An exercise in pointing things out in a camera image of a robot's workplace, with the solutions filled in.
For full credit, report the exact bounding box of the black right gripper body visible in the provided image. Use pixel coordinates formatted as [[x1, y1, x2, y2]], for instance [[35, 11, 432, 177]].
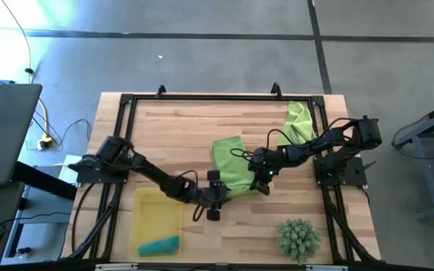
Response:
[[247, 146, 281, 197]]

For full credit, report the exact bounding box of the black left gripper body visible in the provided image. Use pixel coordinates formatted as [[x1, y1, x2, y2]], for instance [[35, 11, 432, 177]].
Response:
[[196, 169, 231, 222]]

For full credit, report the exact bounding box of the green microfiber towel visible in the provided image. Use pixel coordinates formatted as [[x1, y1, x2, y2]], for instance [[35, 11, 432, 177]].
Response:
[[210, 135, 260, 199]]

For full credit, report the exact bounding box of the lime green textured towel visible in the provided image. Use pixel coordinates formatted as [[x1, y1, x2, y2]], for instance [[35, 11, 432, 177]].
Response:
[[276, 100, 318, 147]]

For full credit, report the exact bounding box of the yellow translucent plastic basket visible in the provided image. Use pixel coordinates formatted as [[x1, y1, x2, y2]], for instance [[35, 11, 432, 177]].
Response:
[[128, 187, 183, 260]]

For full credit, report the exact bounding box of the teal microfiber towel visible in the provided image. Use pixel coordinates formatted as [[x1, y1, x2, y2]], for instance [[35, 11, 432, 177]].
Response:
[[136, 234, 181, 258]]

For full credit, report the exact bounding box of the artificial green plant ball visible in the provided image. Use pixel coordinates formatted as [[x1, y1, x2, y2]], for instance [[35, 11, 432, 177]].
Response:
[[277, 218, 323, 264]]

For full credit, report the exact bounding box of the blue-grey metal table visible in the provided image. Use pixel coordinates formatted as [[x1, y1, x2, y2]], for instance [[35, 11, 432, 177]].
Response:
[[391, 96, 434, 222]]

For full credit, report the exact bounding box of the grey shelf cart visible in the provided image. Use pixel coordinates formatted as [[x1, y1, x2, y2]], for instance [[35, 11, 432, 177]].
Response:
[[0, 156, 75, 266]]

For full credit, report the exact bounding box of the black desk beam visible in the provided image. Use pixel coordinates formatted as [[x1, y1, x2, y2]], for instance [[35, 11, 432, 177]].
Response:
[[11, 160, 78, 202]]

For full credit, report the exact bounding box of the yellow power plug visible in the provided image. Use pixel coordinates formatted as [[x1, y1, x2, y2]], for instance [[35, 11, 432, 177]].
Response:
[[37, 134, 55, 151]]

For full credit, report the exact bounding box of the black aluminium table frame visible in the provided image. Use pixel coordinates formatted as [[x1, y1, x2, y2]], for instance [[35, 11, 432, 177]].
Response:
[[60, 92, 382, 271]]

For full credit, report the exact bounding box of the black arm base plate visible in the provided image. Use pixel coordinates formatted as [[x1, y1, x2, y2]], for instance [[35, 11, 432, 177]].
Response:
[[68, 164, 130, 185], [313, 156, 368, 188]]

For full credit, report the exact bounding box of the silver frame bracket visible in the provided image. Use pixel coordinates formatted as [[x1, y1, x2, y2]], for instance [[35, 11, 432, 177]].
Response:
[[94, 263, 139, 271], [305, 264, 349, 271]]

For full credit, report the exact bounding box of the yellow cable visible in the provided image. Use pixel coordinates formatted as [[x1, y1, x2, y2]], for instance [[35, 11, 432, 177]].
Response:
[[0, 0, 51, 146]]

